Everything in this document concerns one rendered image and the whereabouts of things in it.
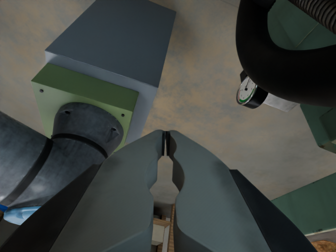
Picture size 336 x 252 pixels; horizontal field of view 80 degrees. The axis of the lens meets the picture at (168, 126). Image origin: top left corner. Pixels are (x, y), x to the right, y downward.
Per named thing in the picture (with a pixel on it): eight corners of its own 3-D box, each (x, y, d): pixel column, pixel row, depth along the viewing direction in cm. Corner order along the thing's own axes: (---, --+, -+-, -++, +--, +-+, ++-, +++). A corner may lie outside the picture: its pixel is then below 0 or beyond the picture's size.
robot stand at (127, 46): (158, 65, 113) (137, 145, 77) (105, 47, 109) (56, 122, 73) (176, 11, 91) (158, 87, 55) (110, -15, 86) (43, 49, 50)
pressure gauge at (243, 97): (252, 61, 40) (259, 87, 35) (268, 68, 41) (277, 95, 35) (233, 85, 44) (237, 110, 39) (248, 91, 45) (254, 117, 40)
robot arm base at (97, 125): (115, 151, 68) (106, 179, 62) (56, 132, 63) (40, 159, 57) (131, 119, 54) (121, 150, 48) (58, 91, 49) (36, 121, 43)
